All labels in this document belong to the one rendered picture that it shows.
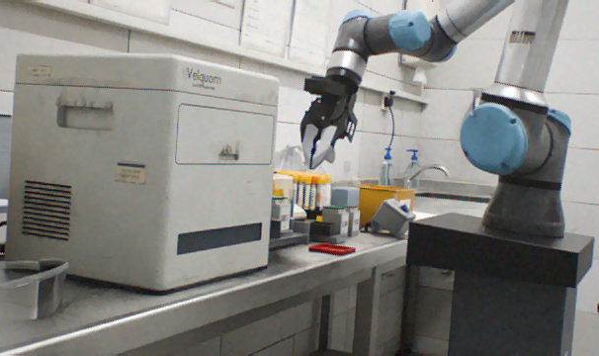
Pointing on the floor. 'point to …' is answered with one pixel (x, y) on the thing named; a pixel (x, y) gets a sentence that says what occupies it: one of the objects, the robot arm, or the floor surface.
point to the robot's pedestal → (510, 317)
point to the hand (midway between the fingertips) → (311, 161)
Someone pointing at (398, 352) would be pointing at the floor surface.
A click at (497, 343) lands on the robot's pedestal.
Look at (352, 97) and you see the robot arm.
